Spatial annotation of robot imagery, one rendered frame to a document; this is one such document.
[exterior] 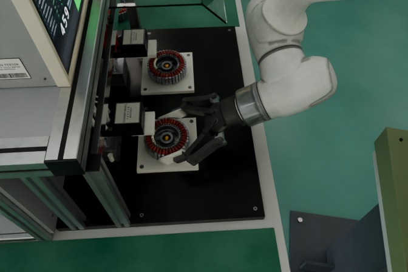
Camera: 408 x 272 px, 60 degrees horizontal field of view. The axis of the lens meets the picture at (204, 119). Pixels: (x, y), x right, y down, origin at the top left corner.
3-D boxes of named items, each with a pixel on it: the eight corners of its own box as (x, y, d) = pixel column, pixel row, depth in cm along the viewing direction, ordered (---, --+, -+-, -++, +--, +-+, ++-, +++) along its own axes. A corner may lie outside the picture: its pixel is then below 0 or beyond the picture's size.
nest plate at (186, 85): (192, 54, 109) (192, 51, 108) (194, 93, 100) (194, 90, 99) (143, 56, 108) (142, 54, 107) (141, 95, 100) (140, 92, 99)
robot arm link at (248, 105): (268, 94, 84) (245, 103, 86) (252, 73, 77) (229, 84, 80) (275, 126, 79) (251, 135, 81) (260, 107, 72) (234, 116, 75)
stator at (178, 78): (186, 56, 107) (185, 47, 103) (187, 85, 100) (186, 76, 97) (149, 58, 106) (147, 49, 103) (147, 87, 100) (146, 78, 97)
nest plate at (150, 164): (195, 119, 95) (195, 117, 94) (198, 170, 87) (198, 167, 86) (139, 122, 95) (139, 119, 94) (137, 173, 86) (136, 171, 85)
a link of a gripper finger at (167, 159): (189, 153, 84) (190, 156, 84) (165, 163, 87) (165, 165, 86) (183, 149, 82) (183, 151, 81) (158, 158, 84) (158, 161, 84)
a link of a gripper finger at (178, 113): (180, 110, 88) (180, 107, 88) (157, 119, 91) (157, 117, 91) (186, 115, 90) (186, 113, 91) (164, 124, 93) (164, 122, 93)
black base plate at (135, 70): (234, 30, 118) (234, 25, 116) (263, 219, 82) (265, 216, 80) (92, 36, 116) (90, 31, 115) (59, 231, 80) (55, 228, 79)
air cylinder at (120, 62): (127, 66, 106) (124, 53, 101) (126, 85, 102) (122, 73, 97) (110, 67, 106) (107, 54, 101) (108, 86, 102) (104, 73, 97)
